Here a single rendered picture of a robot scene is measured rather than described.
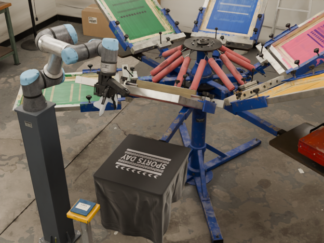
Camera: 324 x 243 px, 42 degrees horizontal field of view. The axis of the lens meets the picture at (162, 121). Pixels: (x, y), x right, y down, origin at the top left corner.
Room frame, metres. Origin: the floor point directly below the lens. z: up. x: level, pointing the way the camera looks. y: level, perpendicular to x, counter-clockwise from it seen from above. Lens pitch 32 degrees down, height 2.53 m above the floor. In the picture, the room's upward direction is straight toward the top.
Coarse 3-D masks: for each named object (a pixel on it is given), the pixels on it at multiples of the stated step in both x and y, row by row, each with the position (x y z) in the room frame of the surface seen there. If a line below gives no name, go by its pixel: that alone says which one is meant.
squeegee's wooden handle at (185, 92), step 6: (138, 84) 2.46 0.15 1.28; (144, 84) 2.45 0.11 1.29; (150, 84) 2.44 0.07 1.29; (156, 84) 2.42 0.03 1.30; (162, 84) 2.41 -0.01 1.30; (156, 90) 2.40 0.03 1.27; (162, 90) 2.39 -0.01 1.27; (168, 90) 2.38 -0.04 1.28; (174, 90) 2.37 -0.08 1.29; (180, 90) 2.35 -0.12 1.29; (186, 90) 2.34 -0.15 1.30; (192, 90) 2.33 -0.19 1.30; (186, 96) 2.32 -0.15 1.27
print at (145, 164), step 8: (128, 152) 2.17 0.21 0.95; (136, 152) 2.17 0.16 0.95; (144, 152) 2.16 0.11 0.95; (120, 160) 2.09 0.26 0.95; (128, 160) 2.09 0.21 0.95; (136, 160) 2.08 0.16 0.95; (144, 160) 2.08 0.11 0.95; (152, 160) 2.08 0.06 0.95; (160, 160) 2.08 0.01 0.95; (168, 160) 2.08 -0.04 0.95; (120, 168) 2.01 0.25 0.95; (128, 168) 2.00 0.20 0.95; (136, 168) 2.00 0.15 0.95; (144, 168) 2.00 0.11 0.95; (152, 168) 2.00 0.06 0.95; (160, 168) 2.00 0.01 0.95; (152, 176) 1.93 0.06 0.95
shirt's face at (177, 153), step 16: (128, 144) 2.26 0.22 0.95; (144, 144) 2.26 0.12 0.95; (160, 144) 2.25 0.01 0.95; (112, 160) 2.09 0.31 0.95; (176, 160) 2.08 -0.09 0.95; (112, 176) 1.93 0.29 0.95; (128, 176) 1.93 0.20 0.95; (144, 176) 1.93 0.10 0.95; (160, 176) 1.93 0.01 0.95; (160, 192) 1.79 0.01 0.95
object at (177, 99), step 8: (80, 80) 2.00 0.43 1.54; (88, 80) 1.99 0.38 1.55; (96, 80) 1.97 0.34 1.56; (128, 88) 1.90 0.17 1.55; (136, 88) 1.88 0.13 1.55; (136, 96) 2.58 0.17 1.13; (152, 96) 1.83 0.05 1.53; (160, 96) 1.82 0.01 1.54; (168, 96) 1.81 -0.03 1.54; (176, 96) 1.80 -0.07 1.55; (184, 104) 1.86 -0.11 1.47; (192, 104) 1.99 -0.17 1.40; (200, 104) 2.12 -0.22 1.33
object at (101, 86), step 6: (102, 72) 1.78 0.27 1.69; (102, 78) 1.80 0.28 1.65; (108, 78) 1.78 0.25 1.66; (96, 84) 1.77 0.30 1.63; (102, 84) 1.78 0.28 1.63; (96, 90) 1.78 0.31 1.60; (102, 90) 1.76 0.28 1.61; (108, 90) 1.75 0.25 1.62; (114, 90) 1.79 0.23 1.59; (108, 96) 1.75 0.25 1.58
